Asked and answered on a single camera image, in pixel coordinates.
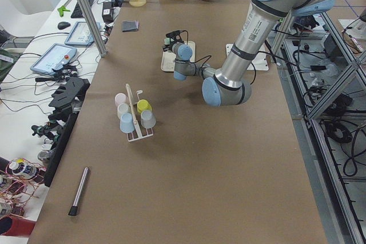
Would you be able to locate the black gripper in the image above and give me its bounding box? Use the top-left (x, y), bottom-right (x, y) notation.
top-left (162, 37), bottom-right (179, 53)

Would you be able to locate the cream rabbit tray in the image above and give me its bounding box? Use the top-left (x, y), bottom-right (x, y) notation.
top-left (161, 41), bottom-right (196, 73)

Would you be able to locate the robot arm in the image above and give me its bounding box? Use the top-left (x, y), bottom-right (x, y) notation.
top-left (163, 0), bottom-right (335, 107)

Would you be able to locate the yellow cup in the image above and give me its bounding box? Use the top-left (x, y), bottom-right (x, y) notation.
top-left (137, 99), bottom-right (152, 114)

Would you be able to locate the pink cup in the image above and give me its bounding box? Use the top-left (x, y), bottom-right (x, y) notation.
top-left (114, 93), bottom-right (129, 107)

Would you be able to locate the grey-blue cup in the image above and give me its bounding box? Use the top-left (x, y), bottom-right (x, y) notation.
top-left (141, 110), bottom-right (156, 129)

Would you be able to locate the cream white cup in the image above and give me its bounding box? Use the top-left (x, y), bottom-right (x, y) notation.
top-left (117, 103), bottom-right (131, 119)

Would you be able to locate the light blue cup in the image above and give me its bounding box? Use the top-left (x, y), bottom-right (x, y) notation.
top-left (120, 113), bottom-right (135, 134)

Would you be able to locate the grey folded cloth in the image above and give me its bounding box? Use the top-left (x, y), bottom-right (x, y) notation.
top-left (122, 21), bottom-right (140, 32)

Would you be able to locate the teach pendant tablet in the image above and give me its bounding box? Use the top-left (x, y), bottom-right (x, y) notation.
top-left (64, 21), bottom-right (94, 47)
top-left (30, 43), bottom-right (77, 75)

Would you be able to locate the black keyboard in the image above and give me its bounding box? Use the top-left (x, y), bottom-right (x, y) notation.
top-left (70, 0), bottom-right (97, 19)

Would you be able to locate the black computer mouse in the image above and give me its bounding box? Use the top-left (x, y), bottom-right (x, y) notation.
top-left (57, 21), bottom-right (71, 30)

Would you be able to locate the green plastic clamp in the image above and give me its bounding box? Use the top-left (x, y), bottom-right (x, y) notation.
top-left (57, 5), bottom-right (70, 17)

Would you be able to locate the silver metal rod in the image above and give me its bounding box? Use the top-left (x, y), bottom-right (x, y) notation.
top-left (68, 167), bottom-right (90, 216)

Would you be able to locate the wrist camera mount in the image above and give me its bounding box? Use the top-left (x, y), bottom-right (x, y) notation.
top-left (165, 30), bottom-right (184, 43)

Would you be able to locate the white wire cup rack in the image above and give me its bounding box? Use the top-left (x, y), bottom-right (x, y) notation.
top-left (125, 83), bottom-right (154, 142)

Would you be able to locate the aluminium frame post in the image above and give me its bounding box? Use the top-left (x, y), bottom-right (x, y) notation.
top-left (77, 0), bottom-right (107, 58)

